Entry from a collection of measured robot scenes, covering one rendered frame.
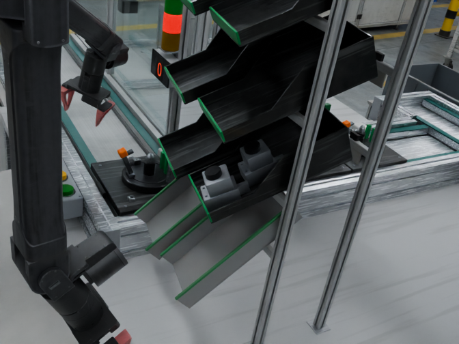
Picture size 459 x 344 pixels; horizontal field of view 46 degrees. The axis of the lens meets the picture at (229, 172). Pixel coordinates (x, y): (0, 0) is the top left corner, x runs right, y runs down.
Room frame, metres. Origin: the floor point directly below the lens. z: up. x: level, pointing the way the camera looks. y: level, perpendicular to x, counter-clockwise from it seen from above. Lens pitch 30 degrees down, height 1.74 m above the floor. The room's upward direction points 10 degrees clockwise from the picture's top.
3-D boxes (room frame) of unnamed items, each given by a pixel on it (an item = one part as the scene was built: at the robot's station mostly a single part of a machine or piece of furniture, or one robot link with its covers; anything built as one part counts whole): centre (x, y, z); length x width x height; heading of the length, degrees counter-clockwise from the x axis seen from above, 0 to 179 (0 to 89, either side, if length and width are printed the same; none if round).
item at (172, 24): (1.43, 0.22, 1.33); 0.05 x 0.05 x 0.05
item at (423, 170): (1.48, -0.19, 0.91); 1.24 x 0.33 x 0.10; 124
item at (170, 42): (1.43, 0.22, 1.28); 0.05 x 0.05 x 0.05
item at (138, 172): (1.21, 0.21, 0.98); 0.14 x 0.14 x 0.02
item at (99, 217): (1.35, 0.49, 0.91); 0.89 x 0.06 x 0.11; 34
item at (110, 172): (1.21, 0.21, 0.96); 0.24 x 0.24 x 0.02; 34
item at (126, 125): (1.47, 0.36, 0.91); 0.84 x 0.28 x 0.10; 34
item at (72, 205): (1.16, 0.44, 0.93); 0.21 x 0.07 x 0.06; 34
